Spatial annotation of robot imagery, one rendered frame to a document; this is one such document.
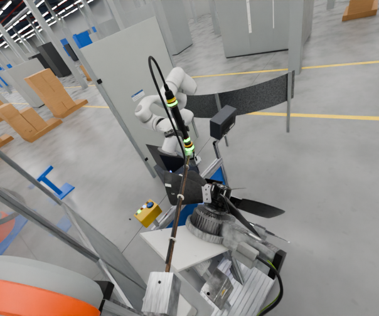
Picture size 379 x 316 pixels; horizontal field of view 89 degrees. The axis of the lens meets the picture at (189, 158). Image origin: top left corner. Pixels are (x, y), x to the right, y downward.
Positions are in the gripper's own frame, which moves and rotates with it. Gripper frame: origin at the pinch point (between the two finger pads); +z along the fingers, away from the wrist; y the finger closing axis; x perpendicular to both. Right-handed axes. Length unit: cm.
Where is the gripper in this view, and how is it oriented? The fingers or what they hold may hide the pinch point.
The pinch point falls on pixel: (182, 130)
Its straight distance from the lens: 91.5
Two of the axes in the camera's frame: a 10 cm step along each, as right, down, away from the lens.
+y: -6.4, 6.3, -4.3
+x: -2.9, -7.2, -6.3
